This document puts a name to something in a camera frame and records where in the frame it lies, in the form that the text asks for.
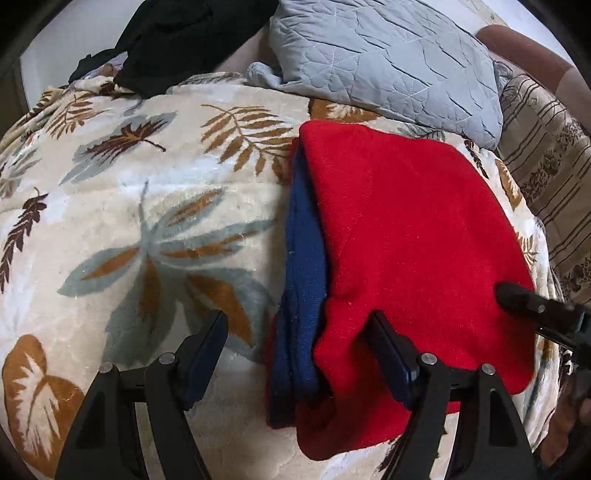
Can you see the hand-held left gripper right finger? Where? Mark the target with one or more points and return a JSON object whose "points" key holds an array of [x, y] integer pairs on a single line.
{"points": [[392, 360]]}

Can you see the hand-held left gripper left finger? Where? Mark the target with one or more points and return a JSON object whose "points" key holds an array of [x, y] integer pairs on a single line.
{"points": [[203, 364]]}

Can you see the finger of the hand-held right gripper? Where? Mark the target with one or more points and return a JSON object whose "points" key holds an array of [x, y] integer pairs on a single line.
{"points": [[521, 297]]}

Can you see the red and blue knitted sweater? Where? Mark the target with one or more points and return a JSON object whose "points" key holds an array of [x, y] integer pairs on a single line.
{"points": [[406, 230]]}

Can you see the person's right hand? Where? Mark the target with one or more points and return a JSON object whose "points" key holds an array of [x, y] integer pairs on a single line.
{"points": [[565, 429]]}

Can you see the brown striped patterned pillow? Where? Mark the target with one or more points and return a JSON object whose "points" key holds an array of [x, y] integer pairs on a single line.
{"points": [[554, 175]]}

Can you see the leaf print fleece blanket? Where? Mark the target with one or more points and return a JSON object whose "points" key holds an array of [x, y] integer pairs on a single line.
{"points": [[138, 230]]}

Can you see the brown padded headboard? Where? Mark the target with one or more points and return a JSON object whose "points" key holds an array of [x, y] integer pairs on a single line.
{"points": [[526, 50]]}

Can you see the grey quilted pillow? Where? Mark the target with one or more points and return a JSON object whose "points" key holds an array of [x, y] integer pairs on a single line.
{"points": [[383, 60]]}

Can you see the black cloth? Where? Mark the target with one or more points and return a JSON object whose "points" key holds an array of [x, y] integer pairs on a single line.
{"points": [[184, 41]]}

